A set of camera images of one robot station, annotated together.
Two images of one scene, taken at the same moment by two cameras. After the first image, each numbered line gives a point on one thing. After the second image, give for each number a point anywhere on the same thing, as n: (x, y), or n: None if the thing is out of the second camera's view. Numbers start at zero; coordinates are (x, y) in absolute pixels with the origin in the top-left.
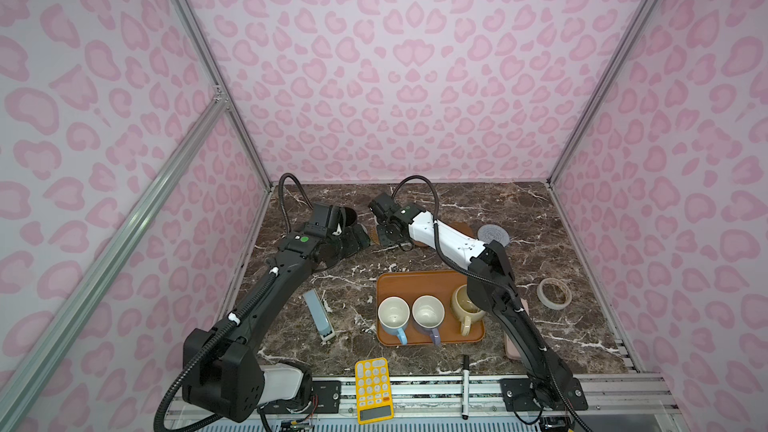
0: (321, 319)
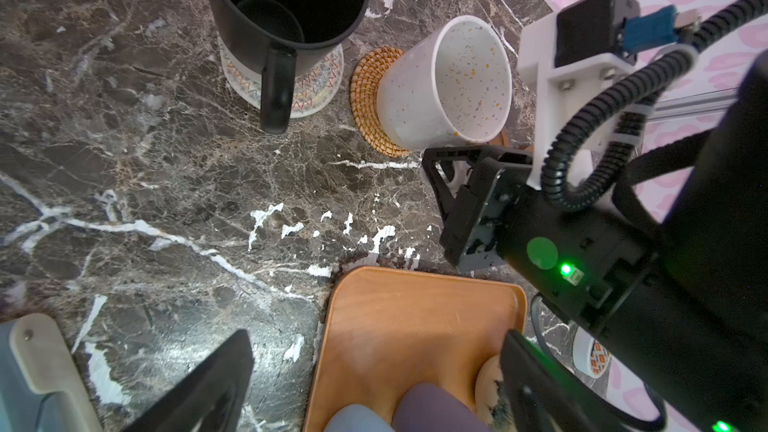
0: (42, 386)
